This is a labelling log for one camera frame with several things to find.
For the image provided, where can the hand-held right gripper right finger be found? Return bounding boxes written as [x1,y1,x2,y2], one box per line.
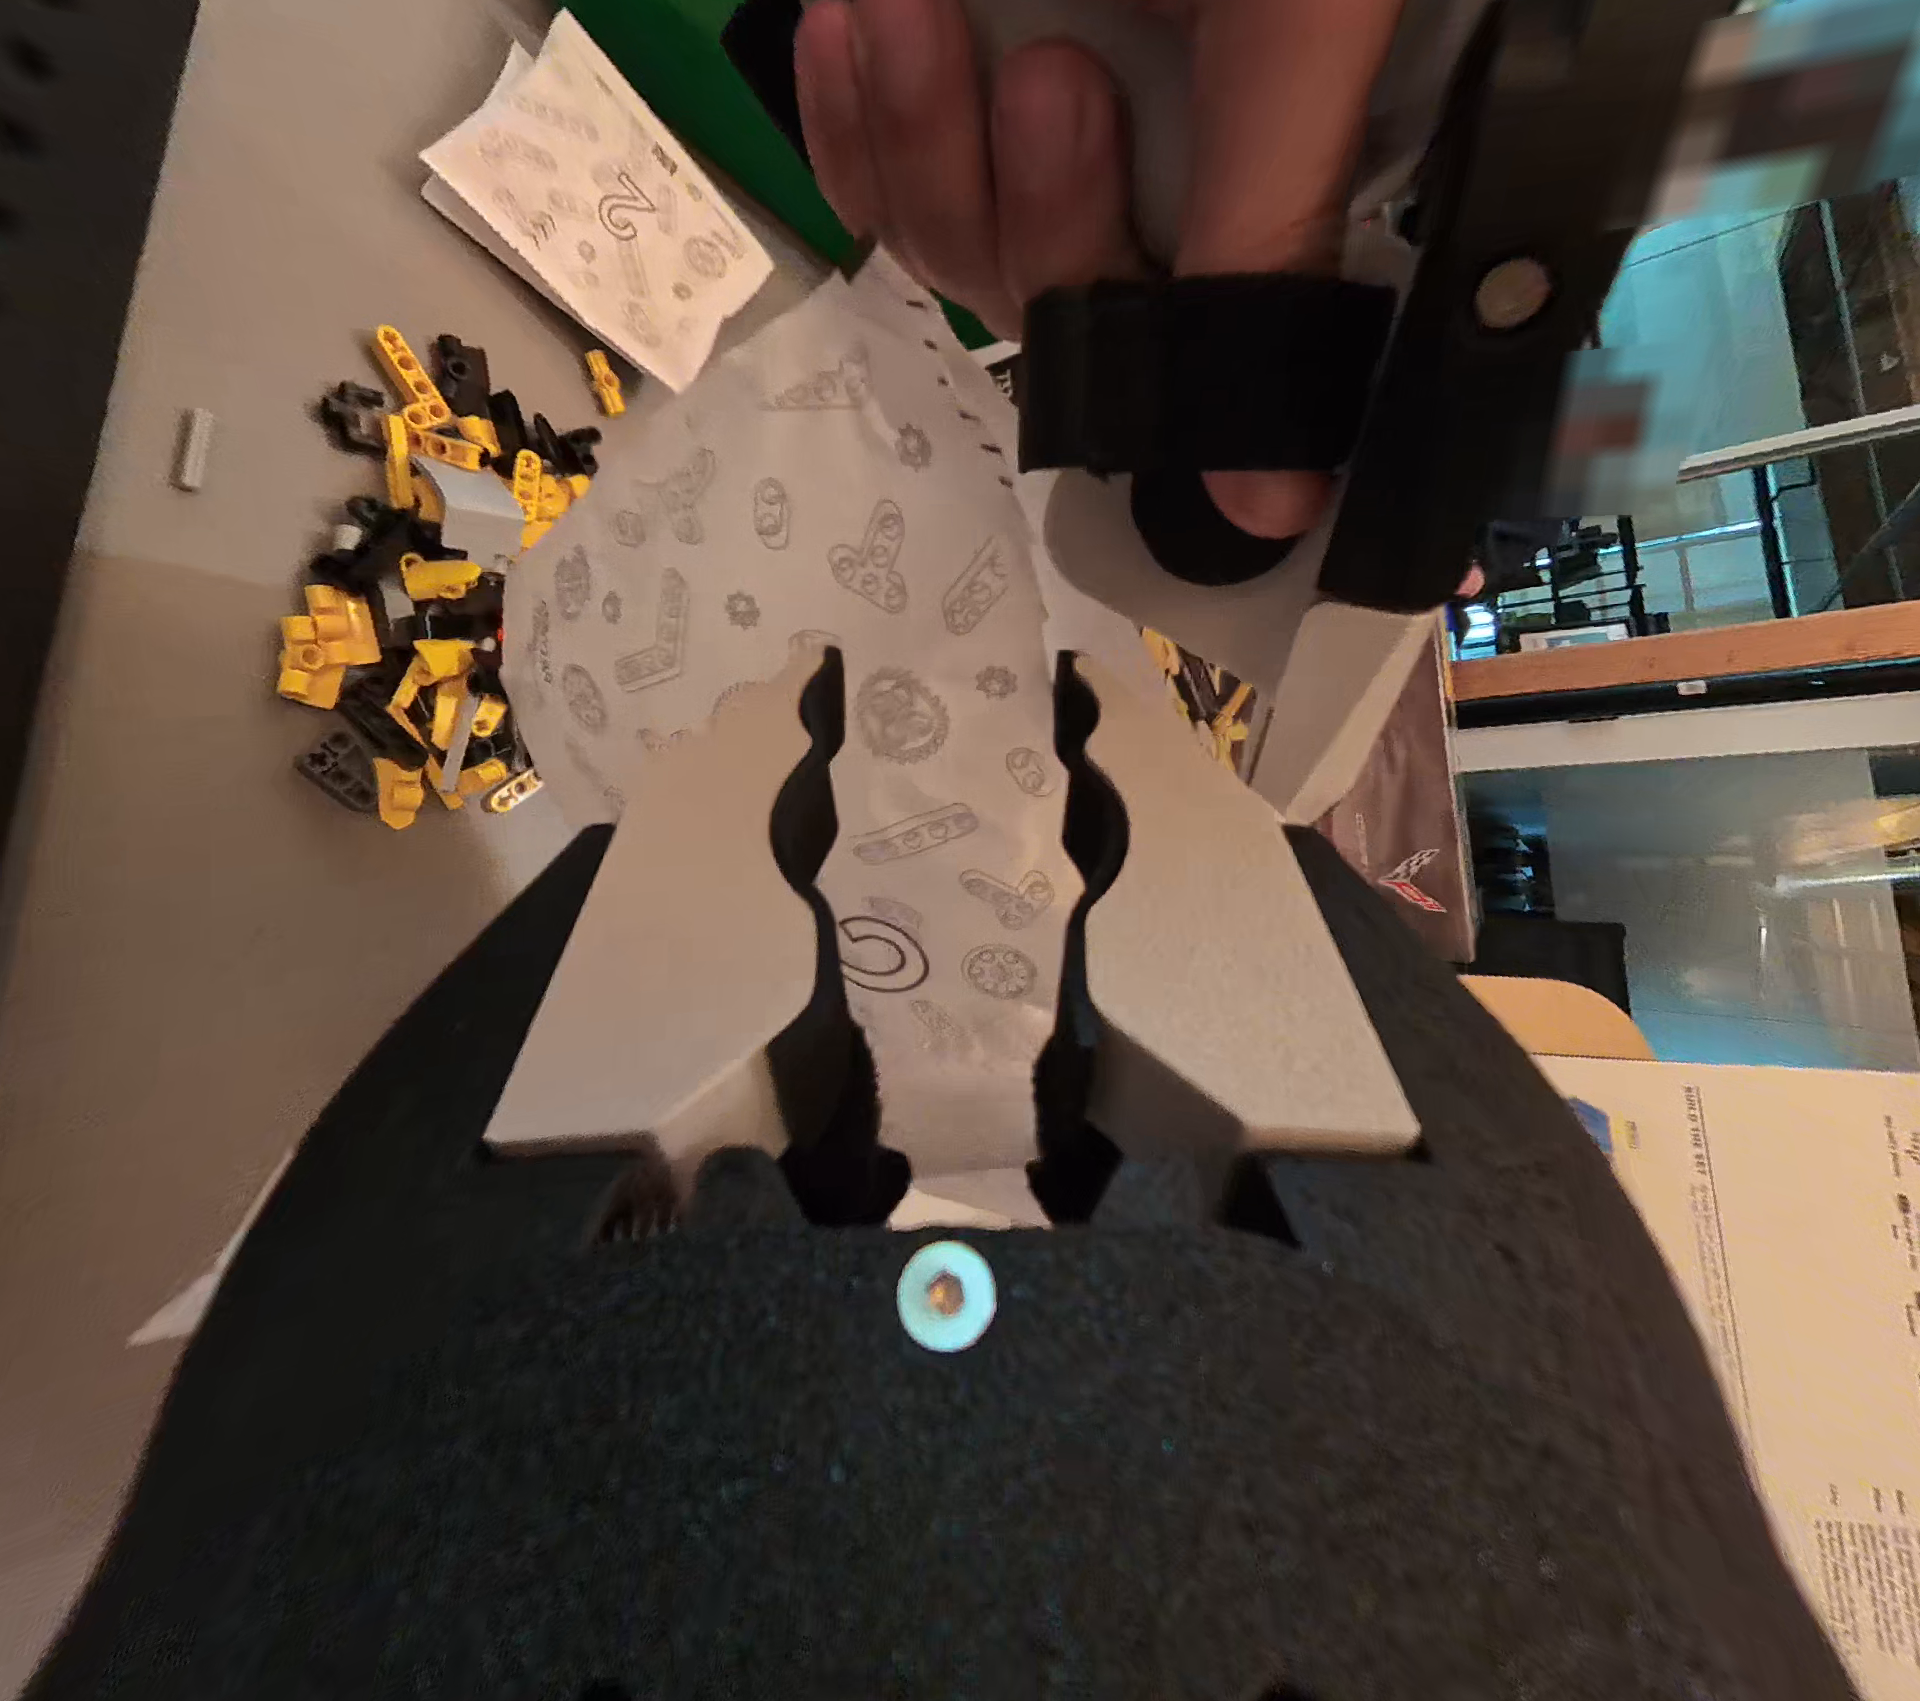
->
[1047,654,1425,1161]

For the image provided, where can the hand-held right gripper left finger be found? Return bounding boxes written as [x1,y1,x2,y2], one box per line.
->
[478,643,851,1157]

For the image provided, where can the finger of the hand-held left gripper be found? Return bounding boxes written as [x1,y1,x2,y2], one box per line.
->
[1040,475,1455,825]

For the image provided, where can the small heap of lego pieces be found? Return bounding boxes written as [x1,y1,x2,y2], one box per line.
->
[1139,631,1258,773]

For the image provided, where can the lego set box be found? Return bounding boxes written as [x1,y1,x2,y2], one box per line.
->
[1324,662,1482,967]

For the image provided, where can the pile of yellow black lego pieces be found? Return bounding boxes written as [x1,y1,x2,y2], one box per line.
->
[271,315,634,833]

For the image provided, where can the white paper sheet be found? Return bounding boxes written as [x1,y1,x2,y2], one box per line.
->
[1531,1048,1920,1701]

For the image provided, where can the torn paper bag strip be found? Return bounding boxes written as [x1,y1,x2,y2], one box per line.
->
[415,8,777,395]

